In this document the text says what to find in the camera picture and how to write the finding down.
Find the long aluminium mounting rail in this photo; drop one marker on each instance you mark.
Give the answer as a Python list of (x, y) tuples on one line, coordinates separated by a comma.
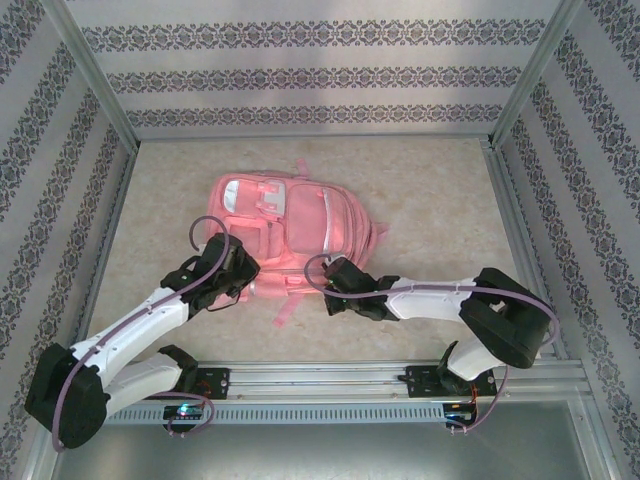
[(320, 380)]

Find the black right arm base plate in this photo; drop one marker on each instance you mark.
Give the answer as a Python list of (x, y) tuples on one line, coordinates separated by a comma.
[(420, 382)]

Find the grey sheet metal panel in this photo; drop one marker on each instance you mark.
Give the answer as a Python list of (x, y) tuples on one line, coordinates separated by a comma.
[(320, 455)]

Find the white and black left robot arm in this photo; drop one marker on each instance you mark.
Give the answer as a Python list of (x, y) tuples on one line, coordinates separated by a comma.
[(130, 325)]

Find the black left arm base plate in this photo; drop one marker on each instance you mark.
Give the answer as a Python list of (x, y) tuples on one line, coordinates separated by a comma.
[(220, 382)]

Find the aluminium frame post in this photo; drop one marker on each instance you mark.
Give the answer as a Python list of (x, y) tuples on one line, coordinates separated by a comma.
[(534, 75), (96, 75)]

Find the pink school backpack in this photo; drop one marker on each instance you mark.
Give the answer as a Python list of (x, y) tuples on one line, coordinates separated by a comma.
[(305, 220)]

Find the thin aluminium table edge profile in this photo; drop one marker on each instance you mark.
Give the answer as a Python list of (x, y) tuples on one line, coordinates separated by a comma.
[(400, 135)]

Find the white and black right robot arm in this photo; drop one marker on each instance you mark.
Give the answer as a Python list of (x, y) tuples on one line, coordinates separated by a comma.
[(425, 300)]

